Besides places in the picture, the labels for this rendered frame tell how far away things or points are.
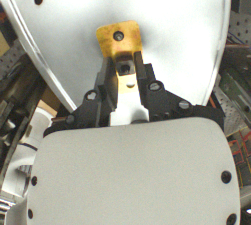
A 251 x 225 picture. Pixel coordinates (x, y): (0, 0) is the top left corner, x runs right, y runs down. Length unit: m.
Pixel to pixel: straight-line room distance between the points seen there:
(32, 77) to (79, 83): 0.08
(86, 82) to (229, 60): 0.21
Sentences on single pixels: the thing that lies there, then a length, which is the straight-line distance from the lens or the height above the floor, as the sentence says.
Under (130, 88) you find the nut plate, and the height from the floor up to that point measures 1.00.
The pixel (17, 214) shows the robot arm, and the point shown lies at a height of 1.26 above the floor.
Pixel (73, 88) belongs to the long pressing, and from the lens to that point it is 0.17.
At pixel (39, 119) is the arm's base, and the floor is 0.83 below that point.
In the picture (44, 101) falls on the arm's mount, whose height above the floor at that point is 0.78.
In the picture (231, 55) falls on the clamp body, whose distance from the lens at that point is 0.24.
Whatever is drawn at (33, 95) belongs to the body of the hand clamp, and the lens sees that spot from 0.20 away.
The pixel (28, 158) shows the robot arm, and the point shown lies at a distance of 0.62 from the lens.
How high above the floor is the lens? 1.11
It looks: 41 degrees down
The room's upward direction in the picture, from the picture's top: 180 degrees counter-clockwise
